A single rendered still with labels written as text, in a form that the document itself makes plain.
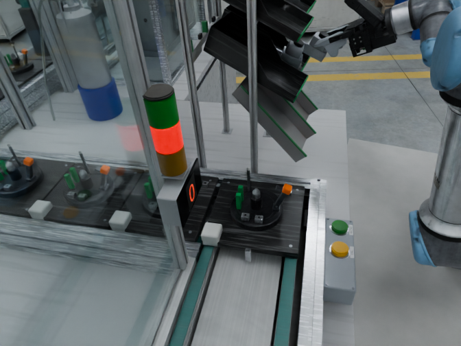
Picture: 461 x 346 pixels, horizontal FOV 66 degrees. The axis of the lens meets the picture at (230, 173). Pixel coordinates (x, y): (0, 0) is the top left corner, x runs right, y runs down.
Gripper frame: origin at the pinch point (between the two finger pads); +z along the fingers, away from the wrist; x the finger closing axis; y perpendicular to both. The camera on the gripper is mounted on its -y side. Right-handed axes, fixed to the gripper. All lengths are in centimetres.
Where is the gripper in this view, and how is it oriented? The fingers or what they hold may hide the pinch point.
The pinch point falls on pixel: (319, 39)
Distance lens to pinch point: 115.4
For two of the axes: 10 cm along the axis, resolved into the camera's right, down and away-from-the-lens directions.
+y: 4.4, 8.0, 4.2
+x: 4.4, -5.9, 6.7
